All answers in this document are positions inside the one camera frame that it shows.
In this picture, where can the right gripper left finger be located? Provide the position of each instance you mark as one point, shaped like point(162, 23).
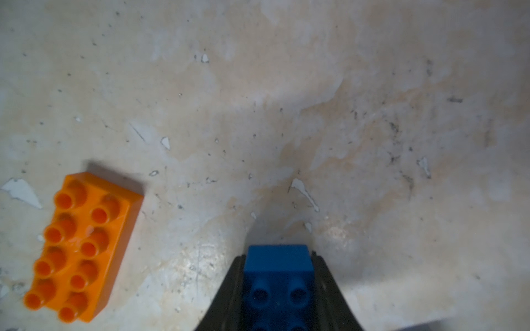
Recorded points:
point(225, 311)

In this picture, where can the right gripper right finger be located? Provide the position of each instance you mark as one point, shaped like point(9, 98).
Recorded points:
point(331, 311)

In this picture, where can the blue lego brick square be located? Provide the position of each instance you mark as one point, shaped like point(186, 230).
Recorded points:
point(279, 288)

